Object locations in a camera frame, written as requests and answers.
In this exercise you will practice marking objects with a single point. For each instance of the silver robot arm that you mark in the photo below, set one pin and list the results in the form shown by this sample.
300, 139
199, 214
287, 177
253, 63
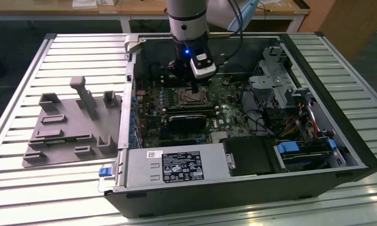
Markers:
187, 18

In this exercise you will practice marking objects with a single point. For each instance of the CPU socket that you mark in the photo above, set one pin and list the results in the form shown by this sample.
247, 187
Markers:
177, 104

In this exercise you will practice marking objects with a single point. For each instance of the black plastic drive cover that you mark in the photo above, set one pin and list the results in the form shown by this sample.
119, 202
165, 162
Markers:
251, 155

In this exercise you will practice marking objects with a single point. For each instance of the round coin battery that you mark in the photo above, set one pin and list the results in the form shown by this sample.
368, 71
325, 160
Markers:
227, 82

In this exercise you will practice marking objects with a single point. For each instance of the black graphics card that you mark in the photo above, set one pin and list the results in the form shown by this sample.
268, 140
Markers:
188, 122

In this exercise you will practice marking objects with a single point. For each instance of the metal disk bay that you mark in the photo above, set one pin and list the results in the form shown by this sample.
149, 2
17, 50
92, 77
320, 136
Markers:
267, 81

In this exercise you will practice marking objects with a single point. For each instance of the white labelled box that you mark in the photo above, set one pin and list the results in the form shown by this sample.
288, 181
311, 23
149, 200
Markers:
107, 2

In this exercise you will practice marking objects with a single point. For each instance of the green motherboard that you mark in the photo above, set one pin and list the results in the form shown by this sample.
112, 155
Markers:
232, 122

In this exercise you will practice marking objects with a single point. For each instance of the small silver chipset heatsink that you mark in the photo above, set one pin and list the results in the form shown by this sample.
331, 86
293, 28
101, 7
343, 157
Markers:
219, 136

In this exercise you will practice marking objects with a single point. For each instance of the white cardboard box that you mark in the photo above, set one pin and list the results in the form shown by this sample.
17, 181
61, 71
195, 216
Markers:
84, 4

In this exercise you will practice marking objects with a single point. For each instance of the silver power supply unit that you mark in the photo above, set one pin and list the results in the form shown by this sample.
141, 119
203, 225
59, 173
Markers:
141, 164

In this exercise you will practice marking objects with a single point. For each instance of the wooden desk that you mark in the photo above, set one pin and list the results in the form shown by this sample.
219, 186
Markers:
35, 13

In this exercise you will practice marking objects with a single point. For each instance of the blue disk carrier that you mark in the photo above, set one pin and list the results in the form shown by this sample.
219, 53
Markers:
287, 147

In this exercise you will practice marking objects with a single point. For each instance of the grey parts rack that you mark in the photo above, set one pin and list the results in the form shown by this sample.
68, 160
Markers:
65, 146

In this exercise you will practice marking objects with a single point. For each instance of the wooden cabinet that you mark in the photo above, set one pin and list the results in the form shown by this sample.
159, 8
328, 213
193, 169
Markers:
352, 23

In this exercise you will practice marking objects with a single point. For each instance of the blue plastic case latch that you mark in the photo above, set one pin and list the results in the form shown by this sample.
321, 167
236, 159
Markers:
104, 171

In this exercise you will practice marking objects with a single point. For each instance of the hard disk drive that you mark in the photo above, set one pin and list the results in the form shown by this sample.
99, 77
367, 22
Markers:
301, 154

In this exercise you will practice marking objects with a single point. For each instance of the black open PC case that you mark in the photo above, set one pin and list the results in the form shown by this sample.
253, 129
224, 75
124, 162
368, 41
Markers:
207, 202

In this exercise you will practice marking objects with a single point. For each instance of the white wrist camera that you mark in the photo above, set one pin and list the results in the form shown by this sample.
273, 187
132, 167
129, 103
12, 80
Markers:
204, 70

